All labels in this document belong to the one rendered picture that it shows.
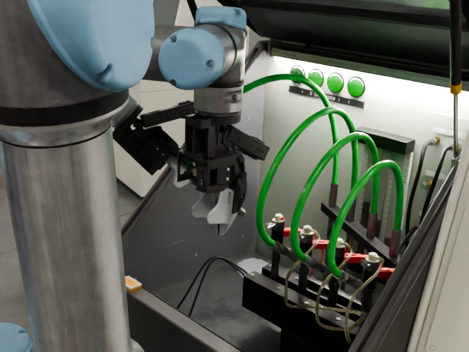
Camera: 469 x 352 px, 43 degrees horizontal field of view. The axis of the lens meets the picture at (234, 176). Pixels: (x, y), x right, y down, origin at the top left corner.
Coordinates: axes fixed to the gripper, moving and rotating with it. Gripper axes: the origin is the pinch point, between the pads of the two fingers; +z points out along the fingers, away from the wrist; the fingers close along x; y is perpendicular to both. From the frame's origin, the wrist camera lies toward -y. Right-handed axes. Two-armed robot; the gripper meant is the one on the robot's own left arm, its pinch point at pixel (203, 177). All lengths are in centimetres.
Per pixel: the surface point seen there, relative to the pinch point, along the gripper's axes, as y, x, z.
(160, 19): -77, -303, -23
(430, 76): -48, 9, 18
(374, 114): -39.2, -6.9, 21.1
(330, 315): 2.7, 12.7, 36.0
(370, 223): -17.6, 7.8, 31.5
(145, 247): 20.8, -24.4, 7.8
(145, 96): -30, -282, 4
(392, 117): -40.4, -2.8, 23.2
